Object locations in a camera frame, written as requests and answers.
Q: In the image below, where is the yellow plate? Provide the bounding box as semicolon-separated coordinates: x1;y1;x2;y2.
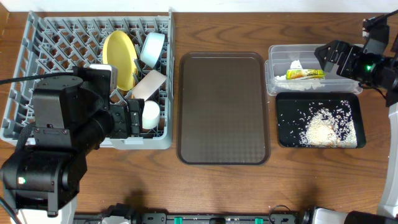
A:
103;30;137;91

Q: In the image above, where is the black food waste tray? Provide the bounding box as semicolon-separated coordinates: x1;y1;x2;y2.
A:
276;92;366;148

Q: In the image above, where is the green snack wrapper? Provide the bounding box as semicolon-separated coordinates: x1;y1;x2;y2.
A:
285;69;326;80

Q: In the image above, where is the clear plastic waste bin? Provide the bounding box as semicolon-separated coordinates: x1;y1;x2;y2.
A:
265;44;363;96

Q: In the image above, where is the rice food waste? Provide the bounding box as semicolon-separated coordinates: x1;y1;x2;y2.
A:
277;99;358;148

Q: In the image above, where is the grey plastic dishwasher rack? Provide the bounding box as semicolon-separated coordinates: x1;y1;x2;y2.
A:
1;12;175;150

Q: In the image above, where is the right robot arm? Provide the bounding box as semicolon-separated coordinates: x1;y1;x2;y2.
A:
314;40;397;218

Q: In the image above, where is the white bowl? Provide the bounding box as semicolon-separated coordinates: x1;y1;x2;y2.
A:
132;70;167;101

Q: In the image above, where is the light blue bowl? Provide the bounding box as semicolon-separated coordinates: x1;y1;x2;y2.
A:
140;32;165;68

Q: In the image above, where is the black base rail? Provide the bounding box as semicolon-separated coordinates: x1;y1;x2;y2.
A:
72;203;299;224

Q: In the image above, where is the brown serving tray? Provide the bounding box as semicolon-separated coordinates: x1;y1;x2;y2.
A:
177;52;271;166

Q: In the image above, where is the small white cup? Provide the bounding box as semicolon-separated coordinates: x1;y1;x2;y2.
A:
142;100;160;129

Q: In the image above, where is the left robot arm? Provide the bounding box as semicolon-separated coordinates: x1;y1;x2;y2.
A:
1;73;144;223

